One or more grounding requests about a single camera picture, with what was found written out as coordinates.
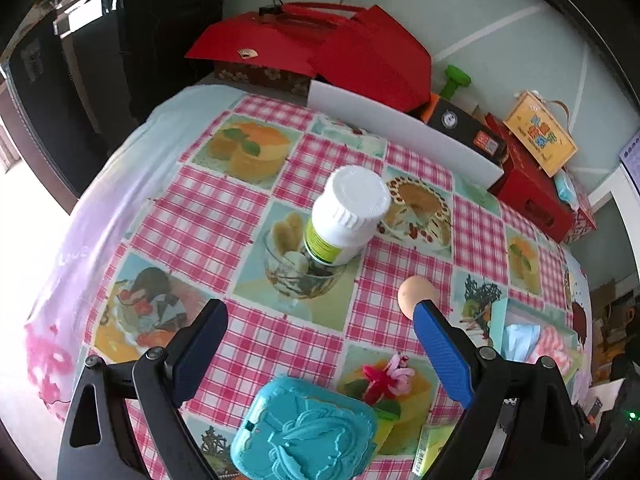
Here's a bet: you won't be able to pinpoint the red patterned box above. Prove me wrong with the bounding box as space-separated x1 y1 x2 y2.
564 194 598 244

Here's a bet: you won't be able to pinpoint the red gift box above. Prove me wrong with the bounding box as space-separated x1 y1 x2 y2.
185 2 434 114

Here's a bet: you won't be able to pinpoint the tan gift bag with handle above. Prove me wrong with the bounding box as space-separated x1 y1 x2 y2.
503 90 579 178

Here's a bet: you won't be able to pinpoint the peach egg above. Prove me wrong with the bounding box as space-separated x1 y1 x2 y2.
398 276 437 320

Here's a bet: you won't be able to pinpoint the light blue tissue pack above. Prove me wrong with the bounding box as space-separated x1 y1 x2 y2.
553 169 582 212

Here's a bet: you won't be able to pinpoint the white box with teal rim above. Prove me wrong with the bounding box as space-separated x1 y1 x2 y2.
486 297 587 392

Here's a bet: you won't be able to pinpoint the black box with orange label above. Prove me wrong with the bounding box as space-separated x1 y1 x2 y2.
420 94 508 167

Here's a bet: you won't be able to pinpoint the black cabinet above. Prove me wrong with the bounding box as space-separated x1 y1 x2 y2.
0 0 227 216

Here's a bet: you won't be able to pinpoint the white plastic bottle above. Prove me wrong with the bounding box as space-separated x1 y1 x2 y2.
302 166 392 266

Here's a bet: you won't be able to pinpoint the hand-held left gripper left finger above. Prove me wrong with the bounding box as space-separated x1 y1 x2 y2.
56 298 229 480

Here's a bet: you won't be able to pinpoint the purple wall poster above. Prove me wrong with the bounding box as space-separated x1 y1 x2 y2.
619 130 640 182

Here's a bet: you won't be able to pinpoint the yellow-green packet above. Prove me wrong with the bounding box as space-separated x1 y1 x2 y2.
412 422 459 476

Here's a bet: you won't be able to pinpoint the white desk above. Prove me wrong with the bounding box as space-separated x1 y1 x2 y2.
584 164 640 286

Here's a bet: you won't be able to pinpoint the floral patterned box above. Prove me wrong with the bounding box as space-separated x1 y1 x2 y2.
214 61 312 97

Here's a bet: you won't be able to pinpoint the red cardboard box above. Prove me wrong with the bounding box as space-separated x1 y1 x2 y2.
486 113 577 244

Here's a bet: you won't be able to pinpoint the light green cloth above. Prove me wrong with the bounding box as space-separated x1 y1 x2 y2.
563 346 585 378

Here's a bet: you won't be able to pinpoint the teal plastic case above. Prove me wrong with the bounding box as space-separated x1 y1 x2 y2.
230 375 377 480

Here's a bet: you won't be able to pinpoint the white board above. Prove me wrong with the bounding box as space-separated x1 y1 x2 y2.
307 78 505 187

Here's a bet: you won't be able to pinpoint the pink cloth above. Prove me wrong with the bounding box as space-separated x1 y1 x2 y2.
529 325 577 377

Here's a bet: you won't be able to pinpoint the pink checkered printed tablecloth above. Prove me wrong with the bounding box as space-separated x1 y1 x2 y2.
24 82 593 480

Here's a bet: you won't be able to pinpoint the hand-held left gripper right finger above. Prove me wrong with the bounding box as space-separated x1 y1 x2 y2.
412 300 586 480

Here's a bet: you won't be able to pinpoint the green dumbbell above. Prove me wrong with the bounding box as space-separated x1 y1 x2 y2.
438 63 472 102

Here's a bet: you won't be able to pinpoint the cardboard boxes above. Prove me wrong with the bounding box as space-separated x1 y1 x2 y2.
589 278 640 383

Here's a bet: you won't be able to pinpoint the blue face mask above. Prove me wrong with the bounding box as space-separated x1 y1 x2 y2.
501 323 544 362

